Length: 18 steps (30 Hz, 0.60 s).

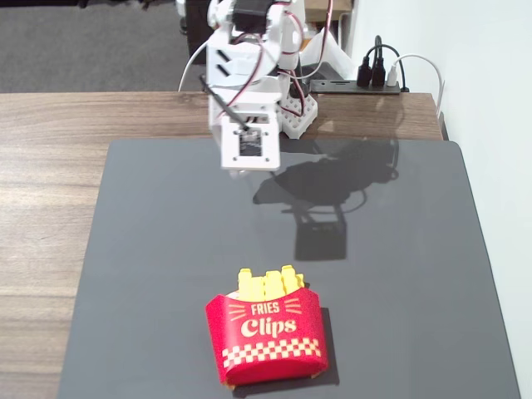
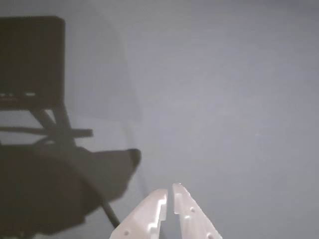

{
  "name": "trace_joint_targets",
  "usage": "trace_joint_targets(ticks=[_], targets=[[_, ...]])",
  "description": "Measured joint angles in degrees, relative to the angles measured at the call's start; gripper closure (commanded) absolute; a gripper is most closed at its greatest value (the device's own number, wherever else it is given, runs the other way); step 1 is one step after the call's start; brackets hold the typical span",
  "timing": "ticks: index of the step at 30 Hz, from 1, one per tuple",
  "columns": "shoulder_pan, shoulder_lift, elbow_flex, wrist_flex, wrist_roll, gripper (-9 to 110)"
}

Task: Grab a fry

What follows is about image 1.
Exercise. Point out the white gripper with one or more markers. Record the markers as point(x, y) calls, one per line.
point(244, 107)

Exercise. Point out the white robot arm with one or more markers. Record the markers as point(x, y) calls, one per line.
point(287, 29)

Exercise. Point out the white gridded robot base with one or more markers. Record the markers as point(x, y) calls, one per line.
point(300, 118)

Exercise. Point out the dark grey mat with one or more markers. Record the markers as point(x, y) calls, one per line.
point(166, 270)

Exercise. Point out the black power strip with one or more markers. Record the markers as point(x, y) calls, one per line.
point(336, 86)

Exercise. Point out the white paper bag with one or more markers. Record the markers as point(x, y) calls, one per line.
point(330, 52)

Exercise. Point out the black cabinet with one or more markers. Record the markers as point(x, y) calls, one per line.
point(197, 25)

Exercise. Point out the red fries clips box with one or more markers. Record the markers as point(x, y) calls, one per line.
point(270, 332)

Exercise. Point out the brown cardboard box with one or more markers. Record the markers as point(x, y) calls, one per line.
point(328, 4)

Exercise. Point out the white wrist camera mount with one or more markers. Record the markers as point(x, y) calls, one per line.
point(270, 145)

